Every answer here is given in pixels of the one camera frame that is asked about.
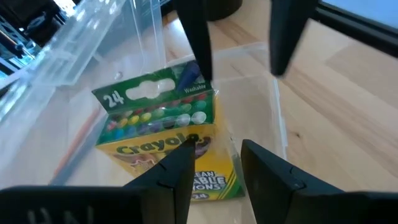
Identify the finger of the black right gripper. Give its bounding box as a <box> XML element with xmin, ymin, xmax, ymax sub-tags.
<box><xmin>269</xmin><ymin>0</ymin><xmax>320</xmax><ymax>77</ymax></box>
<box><xmin>175</xmin><ymin>0</ymin><xmax>214</xmax><ymax>82</ymax></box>

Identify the black plant pot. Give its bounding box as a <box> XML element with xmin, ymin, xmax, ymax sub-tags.
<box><xmin>205</xmin><ymin>0</ymin><xmax>243</xmax><ymax>21</ymax></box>

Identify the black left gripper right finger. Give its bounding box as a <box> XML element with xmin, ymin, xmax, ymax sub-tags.
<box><xmin>241</xmin><ymin>139</ymin><xmax>398</xmax><ymax>224</ymax></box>

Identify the Crayola crayon box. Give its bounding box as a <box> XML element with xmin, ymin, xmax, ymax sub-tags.
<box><xmin>91</xmin><ymin>60</ymin><xmax>246</xmax><ymax>202</ymax></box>

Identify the clear plastic box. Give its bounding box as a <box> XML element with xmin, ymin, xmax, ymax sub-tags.
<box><xmin>0</xmin><ymin>0</ymin><xmax>289</xmax><ymax>224</ymax></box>

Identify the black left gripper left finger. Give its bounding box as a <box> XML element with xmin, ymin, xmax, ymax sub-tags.
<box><xmin>0</xmin><ymin>138</ymin><xmax>197</xmax><ymax>224</ymax></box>

